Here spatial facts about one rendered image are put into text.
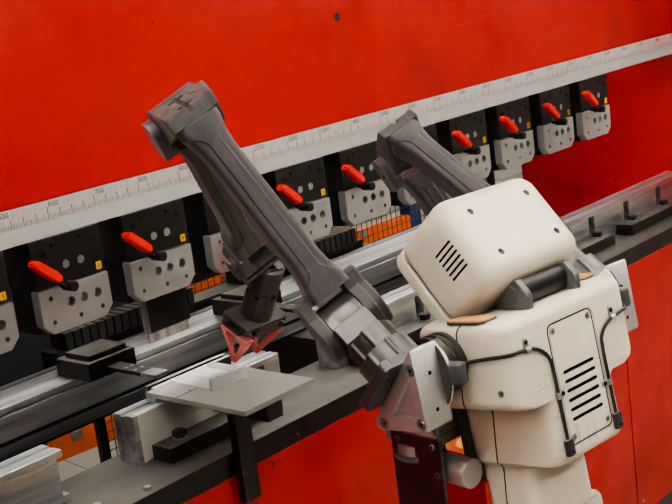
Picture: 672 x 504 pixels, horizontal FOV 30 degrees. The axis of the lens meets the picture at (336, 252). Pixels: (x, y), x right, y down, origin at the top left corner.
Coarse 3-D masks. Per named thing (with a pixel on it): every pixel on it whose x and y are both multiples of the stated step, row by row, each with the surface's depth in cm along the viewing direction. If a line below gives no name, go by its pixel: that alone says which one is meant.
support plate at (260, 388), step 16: (224, 368) 240; (176, 384) 234; (240, 384) 229; (256, 384) 228; (272, 384) 227; (288, 384) 226; (304, 384) 226; (176, 400) 227; (192, 400) 224; (208, 400) 223; (224, 400) 222; (240, 400) 221; (256, 400) 220; (272, 400) 220
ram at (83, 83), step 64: (0, 0) 202; (64, 0) 211; (128, 0) 221; (192, 0) 232; (256, 0) 245; (320, 0) 259; (384, 0) 274; (448, 0) 292; (512, 0) 312; (576, 0) 334; (640, 0) 361; (0, 64) 202; (64, 64) 212; (128, 64) 222; (192, 64) 233; (256, 64) 246; (320, 64) 260; (384, 64) 275; (448, 64) 293; (512, 64) 313; (0, 128) 203; (64, 128) 212; (128, 128) 223; (256, 128) 247; (0, 192) 204; (64, 192) 213; (192, 192) 235
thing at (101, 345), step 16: (80, 352) 251; (96, 352) 250; (112, 352) 252; (128, 352) 254; (64, 368) 252; (80, 368) 248; (96, 368) 248; (112, 368) 248; (128, 368) 247; (144, 368) 245; (160, 368) 244
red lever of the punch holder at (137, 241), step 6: (126, 234) 219; (132, 234) 219; (126, 240) 220; (132, 240) 220; (138, 240) 221; (144, 240) 222; (132, 246) 222; (138, 246) 221; (144, 246) 222; (150, 246) 223; (144, 252) 224; (150, 252) 224; (156, 252) 224; (162, 252) 225; (150, 258) 226; (156, 258) 225; (162, 258) 224
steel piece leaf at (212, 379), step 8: (240, 368) 232; (200, 376) 236; (208, 376) 236; (216, 376) 235; (224, 376) 230; (232, 376) 231; (240, 376) 233; (192, 384) 232; (200, 384) 232; (208, 384) 231; (216, 384) 229; (224, 384) 230
